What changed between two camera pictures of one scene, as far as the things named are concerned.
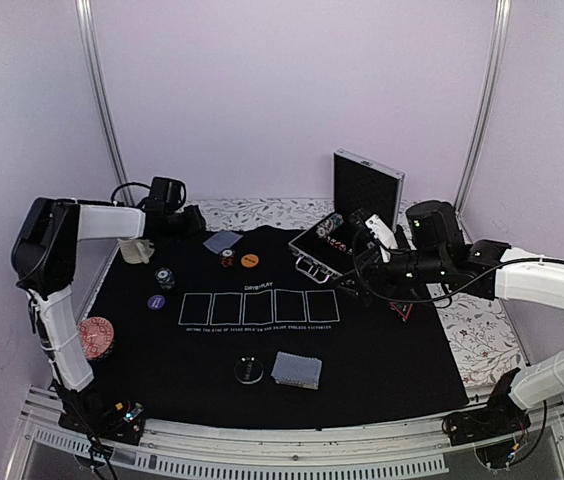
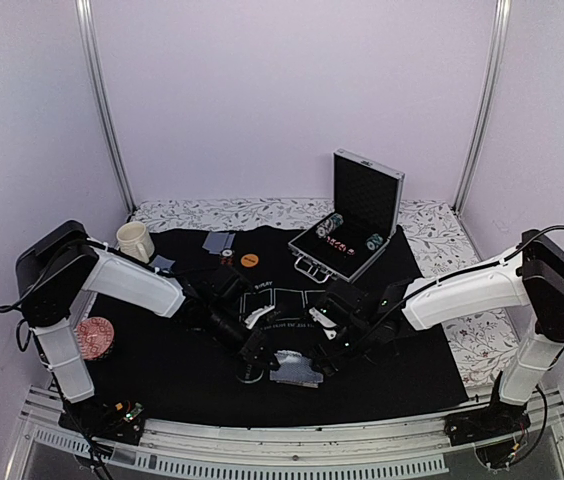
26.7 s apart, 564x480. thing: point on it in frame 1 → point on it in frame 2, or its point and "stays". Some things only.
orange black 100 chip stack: [227, 258] stays
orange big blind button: [249, 260] stays
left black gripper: [198, 224] → [253, 349]
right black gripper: [363, 295] → [325, 363]
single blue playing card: [221, 241] stays
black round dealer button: [248, 370] stays
